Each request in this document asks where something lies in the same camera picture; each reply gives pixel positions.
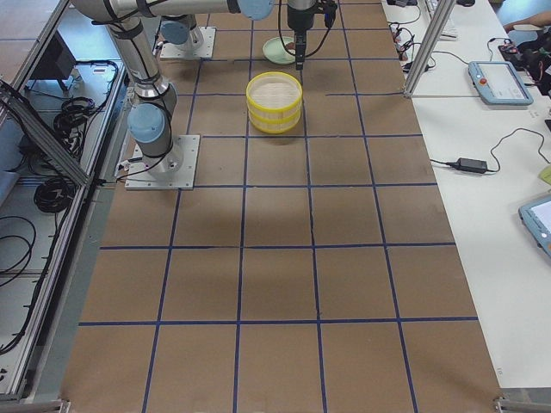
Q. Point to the black power adapter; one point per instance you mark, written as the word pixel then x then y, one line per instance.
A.
pixel 469 165

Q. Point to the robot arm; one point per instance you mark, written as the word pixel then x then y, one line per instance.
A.
pixel 149 120
pixel 255 10

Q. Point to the aluminium frame post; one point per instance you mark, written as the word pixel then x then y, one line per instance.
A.
pixel 430 39

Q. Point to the blue teach pendant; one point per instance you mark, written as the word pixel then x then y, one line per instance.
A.
pixel 498 83
pixel 535 217

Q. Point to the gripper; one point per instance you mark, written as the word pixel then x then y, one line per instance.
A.
pixel 298 18

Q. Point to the green plate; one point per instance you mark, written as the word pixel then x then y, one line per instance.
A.
pixel 276 51

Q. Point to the white keyboard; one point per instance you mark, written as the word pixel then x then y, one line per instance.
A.
pixel 439 13

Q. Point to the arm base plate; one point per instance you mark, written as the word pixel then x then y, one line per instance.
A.
pixel 175 171
pixel 188 45

